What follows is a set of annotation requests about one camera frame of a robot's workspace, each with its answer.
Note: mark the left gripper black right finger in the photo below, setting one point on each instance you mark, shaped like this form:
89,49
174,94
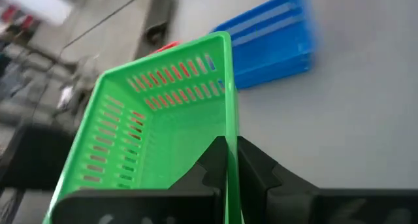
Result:
294,204

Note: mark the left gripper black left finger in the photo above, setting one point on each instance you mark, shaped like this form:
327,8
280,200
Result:
183,204

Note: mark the green plastic basket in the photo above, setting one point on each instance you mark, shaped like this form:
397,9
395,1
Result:
183,126

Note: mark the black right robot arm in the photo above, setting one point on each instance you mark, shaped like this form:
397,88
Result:
156,28

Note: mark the blue plastic basket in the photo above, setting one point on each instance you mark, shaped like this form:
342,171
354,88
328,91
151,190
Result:
271,54

